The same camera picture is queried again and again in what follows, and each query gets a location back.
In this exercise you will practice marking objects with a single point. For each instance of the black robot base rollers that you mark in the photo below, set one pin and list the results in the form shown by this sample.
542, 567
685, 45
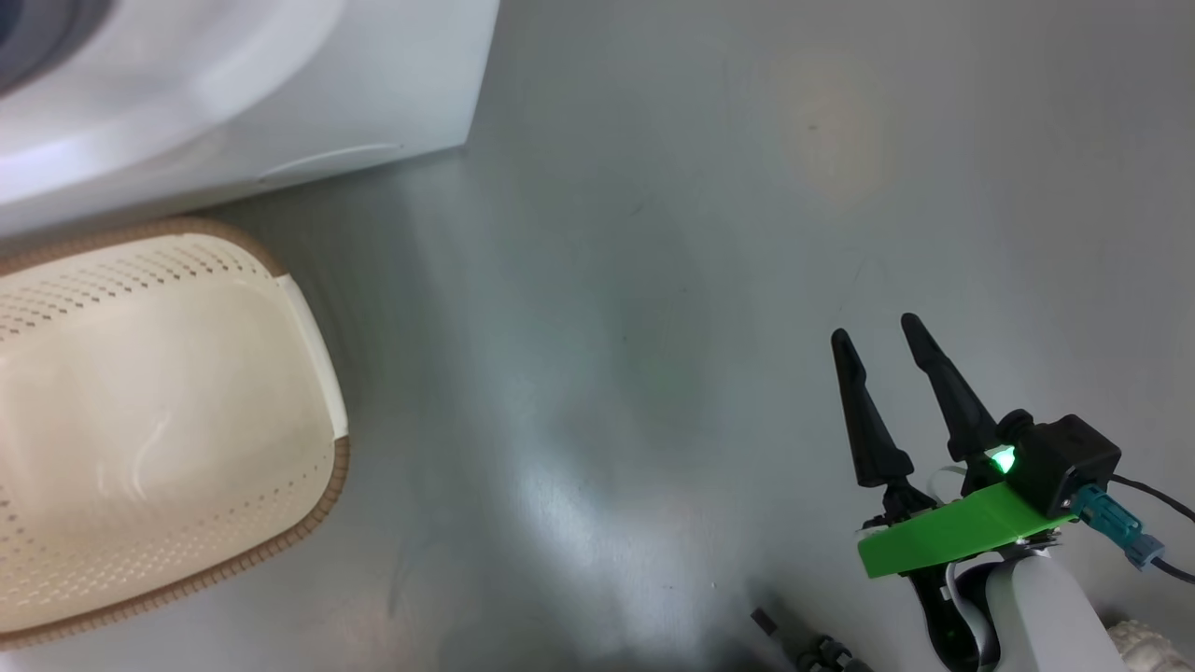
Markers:
831, 656

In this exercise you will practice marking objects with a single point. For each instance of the white front-load washing machine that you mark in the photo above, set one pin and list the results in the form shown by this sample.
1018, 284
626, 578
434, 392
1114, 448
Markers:
327, 84

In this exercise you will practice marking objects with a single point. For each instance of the cream perforated laundry basket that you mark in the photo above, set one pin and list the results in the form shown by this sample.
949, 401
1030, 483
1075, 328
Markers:
168, 420

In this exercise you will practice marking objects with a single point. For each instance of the white fluffy cloth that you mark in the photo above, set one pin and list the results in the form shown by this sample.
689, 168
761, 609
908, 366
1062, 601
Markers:
1153, 651

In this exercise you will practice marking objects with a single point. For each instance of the black floor tape mark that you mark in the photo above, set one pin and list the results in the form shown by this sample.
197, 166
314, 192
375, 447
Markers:
764, 622

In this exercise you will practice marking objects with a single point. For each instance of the round white filter cover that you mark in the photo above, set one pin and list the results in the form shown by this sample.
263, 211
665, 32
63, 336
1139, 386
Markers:
327, 159

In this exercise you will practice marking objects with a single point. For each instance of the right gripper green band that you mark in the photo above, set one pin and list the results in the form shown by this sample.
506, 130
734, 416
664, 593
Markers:
952, 537

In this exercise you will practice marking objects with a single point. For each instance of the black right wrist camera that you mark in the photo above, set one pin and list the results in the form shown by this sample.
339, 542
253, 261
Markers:
1064, 462

